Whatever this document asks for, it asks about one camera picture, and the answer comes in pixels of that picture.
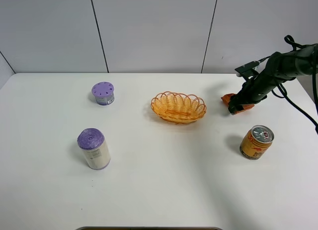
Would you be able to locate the gold drink can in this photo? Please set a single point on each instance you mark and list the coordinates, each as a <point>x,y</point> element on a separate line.
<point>256,142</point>

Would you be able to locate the orange woven basket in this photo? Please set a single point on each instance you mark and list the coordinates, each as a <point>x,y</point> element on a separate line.
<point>178,108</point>

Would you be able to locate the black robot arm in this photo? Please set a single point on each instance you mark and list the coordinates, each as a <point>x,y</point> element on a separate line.
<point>279,68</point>

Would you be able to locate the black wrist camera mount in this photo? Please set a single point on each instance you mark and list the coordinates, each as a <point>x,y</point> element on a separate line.
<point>248,70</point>

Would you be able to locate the purple lidded air freshener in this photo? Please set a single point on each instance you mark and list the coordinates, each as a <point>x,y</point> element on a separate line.
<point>103,93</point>

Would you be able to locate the orange triangular bread piece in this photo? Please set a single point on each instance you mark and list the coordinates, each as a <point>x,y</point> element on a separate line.
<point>226,98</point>

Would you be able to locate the purple trash bag roll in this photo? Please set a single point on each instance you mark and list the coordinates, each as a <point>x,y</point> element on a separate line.
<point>92,142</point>

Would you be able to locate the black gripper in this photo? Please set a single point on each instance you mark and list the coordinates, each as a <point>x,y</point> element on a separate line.
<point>253,91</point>

